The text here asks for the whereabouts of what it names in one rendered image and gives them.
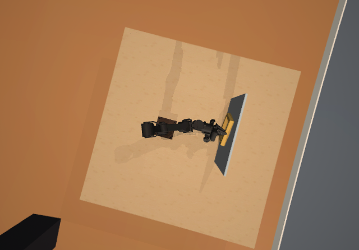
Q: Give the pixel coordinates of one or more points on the brown picture frame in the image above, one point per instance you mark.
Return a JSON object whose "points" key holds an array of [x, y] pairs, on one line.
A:
{"points": [[227, 125]]}

